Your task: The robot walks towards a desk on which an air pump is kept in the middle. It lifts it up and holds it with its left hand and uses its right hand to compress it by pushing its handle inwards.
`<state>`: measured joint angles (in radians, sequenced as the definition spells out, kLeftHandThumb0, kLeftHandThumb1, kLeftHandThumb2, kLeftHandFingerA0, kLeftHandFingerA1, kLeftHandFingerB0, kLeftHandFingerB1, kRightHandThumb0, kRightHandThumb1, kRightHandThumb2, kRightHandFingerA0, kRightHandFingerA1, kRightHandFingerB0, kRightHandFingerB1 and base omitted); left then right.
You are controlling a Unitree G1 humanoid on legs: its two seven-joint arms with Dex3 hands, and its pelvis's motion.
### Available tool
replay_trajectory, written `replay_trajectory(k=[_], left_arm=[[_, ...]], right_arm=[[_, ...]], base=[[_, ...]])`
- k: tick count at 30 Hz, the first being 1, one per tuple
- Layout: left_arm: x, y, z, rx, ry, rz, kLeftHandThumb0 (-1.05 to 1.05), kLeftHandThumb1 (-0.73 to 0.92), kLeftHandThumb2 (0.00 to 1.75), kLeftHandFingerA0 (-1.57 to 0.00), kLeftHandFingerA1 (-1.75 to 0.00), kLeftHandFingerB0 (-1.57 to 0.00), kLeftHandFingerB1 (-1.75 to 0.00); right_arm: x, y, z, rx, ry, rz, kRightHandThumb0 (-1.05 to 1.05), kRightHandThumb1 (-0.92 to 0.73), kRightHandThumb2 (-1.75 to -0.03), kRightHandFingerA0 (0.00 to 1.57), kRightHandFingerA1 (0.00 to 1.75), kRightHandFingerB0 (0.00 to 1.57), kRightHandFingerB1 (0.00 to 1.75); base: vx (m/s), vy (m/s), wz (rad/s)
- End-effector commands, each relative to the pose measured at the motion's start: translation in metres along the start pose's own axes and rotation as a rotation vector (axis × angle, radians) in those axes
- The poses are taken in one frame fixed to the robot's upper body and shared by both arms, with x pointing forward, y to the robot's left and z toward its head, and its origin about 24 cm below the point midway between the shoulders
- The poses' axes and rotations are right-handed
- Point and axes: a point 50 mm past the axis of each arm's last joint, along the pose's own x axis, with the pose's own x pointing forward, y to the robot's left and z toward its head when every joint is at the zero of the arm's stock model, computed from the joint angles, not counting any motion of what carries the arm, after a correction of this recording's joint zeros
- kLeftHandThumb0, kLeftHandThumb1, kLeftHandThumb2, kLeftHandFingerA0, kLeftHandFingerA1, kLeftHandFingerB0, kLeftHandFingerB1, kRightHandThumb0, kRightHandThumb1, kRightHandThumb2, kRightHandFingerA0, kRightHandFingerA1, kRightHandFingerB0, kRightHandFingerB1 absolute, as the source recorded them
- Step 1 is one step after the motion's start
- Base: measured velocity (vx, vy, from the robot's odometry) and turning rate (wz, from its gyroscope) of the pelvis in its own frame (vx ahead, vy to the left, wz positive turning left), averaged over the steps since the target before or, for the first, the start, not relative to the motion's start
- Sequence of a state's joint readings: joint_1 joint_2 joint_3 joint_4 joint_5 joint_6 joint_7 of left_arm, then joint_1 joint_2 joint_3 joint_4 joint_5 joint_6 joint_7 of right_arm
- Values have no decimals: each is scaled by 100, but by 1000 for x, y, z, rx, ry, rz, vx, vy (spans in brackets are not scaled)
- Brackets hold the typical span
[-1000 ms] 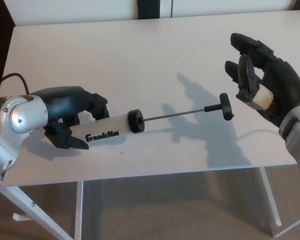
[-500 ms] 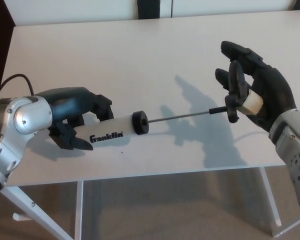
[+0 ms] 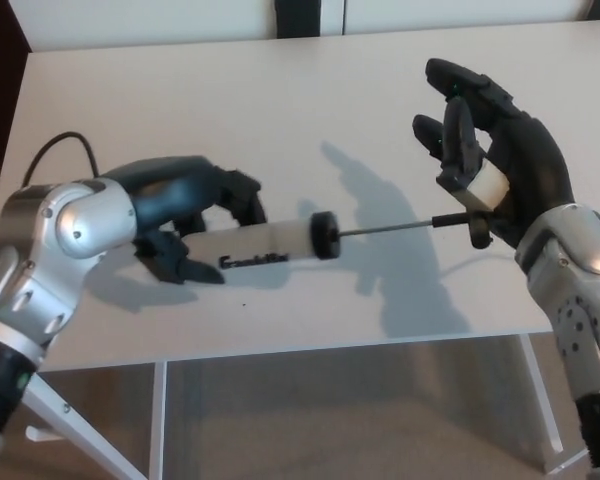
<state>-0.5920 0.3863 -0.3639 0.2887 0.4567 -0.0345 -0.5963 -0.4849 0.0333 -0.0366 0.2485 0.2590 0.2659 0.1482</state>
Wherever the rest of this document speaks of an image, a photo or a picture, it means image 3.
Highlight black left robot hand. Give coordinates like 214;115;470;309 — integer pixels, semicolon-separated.
101;155;269;287

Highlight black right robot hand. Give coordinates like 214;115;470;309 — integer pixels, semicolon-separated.
411;56;577;251

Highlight white Franklin air pump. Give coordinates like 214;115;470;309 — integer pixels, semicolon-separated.
184;211;494;274

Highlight white cabinet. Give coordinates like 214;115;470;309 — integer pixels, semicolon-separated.
7;0;600;54

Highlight dark brown door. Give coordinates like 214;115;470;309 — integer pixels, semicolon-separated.
0;0;34;172

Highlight white plastic hook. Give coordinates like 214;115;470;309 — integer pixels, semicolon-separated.
25;424;65;444

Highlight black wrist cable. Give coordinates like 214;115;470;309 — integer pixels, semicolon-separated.
23;130;102;189

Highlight white desk leg frame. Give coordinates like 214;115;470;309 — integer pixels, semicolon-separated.
22;360;169;480
518;332;591;474

